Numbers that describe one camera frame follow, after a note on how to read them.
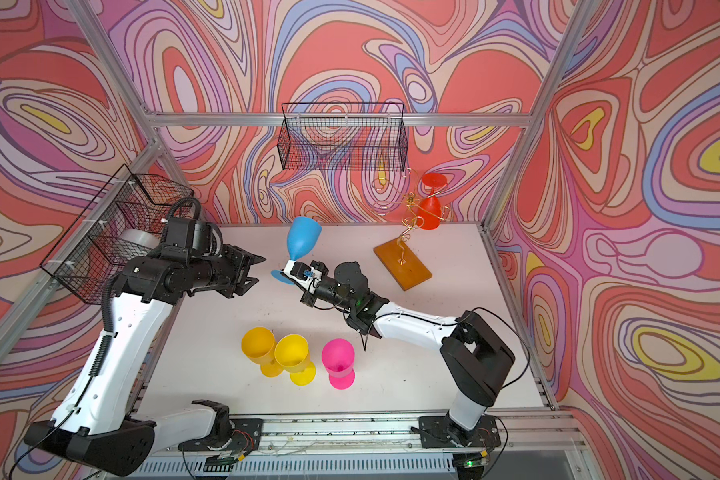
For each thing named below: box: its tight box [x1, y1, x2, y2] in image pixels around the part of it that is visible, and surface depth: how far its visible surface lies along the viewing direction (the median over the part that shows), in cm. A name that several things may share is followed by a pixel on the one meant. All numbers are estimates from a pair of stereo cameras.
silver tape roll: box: [119, 229, 160, 250], surface depth 75 cm
